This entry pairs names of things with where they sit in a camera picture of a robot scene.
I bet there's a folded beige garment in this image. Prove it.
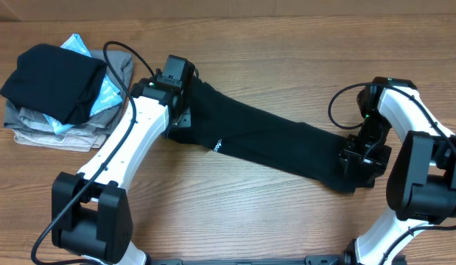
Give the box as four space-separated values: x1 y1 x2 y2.
13 130 107 152

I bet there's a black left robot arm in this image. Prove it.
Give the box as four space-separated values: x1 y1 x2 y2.
50 77 190 264

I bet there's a folded light blue garment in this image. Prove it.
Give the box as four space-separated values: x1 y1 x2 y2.
44 33 123 135

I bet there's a folded black garment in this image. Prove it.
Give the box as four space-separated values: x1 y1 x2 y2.
0 43 107 124

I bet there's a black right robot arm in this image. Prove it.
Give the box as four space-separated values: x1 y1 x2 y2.
335 77 456 264

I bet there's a black t-shirt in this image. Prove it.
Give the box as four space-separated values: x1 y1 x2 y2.
168 77 373 194

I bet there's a folded grey garment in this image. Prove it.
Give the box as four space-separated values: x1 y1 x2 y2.
4 51 133 135

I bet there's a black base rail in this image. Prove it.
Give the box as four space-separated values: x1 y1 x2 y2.
147 255 341 265

